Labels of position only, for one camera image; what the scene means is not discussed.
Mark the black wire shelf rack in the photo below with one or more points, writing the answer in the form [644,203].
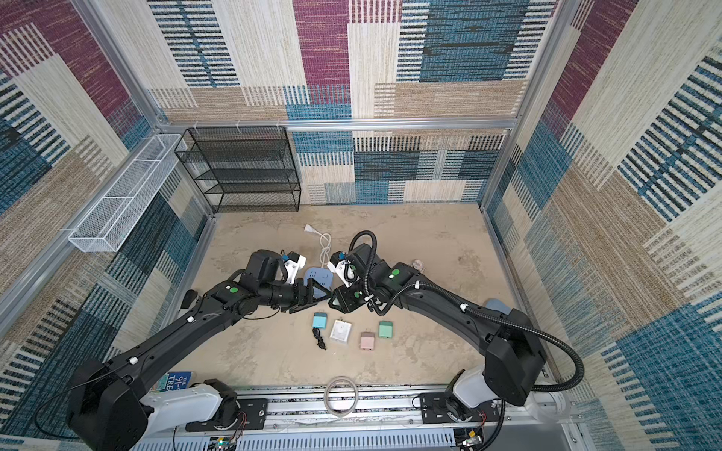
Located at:
[242,169]

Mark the black handle tool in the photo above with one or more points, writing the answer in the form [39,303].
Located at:
[189,298]

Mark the green plug adapter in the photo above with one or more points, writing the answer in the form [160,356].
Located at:
[386,329]

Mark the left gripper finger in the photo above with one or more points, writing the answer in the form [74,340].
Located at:
[303,306]
[319,292]

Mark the white square plug adapter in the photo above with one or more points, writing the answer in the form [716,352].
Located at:
[341,331]

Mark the clear tape roll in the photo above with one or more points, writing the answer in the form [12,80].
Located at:
[548,408]

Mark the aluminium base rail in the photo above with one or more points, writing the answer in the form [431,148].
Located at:
[368,417]

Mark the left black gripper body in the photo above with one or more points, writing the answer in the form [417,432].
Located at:
[291,295]

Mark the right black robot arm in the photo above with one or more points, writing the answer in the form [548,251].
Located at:
[513,350]

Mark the pink plug adapter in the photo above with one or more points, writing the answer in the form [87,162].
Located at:
[367,341]

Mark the white mesh wall basket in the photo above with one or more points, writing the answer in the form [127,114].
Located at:
[106,227]

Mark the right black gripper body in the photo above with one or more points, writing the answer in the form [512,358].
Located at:
[350,293]

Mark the blue square power strip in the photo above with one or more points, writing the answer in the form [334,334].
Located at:
[321,275]

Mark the blue grey oval pad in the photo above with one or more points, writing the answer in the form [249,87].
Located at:
[497,305]

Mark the teal plug adapter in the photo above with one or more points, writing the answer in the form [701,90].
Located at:
[320,321]

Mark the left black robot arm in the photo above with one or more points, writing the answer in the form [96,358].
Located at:
[109,403]

